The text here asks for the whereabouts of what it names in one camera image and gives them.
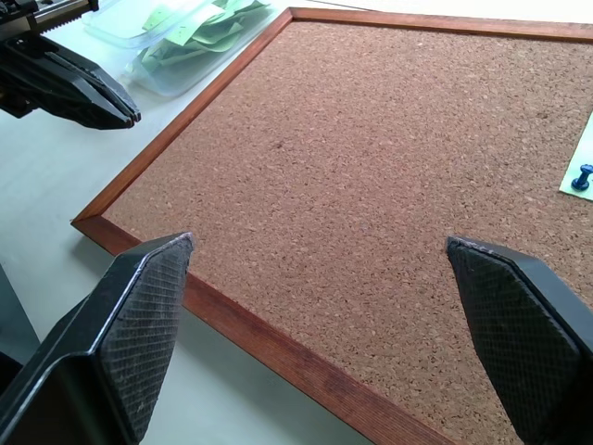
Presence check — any clear plastic container lid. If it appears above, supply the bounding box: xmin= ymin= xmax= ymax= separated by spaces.
xmin=82 ymin=0 xmax=223 ymax=50

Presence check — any blue push pin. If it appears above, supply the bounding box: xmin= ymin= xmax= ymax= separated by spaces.
xmin=570 ymin=163 xmax=593 ymax=193

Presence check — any cork board with wooden frame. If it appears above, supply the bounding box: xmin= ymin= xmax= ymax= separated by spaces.
xmin=70 ymin=6 xmax=593 ymax=445

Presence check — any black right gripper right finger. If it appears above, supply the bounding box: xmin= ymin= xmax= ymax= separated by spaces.
xmin=445 ymin=235 xmax=593 ymax=445

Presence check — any light green paper note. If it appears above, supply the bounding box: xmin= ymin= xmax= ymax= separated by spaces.
xmin=558 ymin=108 xmax=593 ymax=202

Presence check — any clear plastic container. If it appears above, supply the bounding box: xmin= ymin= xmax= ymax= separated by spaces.
xmin=120 ymin=0 xmax=284 ymax=98

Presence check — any pile of green paper notes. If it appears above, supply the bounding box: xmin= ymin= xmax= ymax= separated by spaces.
xmin=132 ymin=0 xmax=272 ymax=78

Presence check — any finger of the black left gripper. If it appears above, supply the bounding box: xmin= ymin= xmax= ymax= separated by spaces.
xmin=42 ymin=45 xmax=143 ymax=122
xmin=0 ymin=35 xmax=136 ymax=131

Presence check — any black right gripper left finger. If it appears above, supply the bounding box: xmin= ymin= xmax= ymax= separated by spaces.
xmin=0 ymin=232 xmax=196 ymax=445

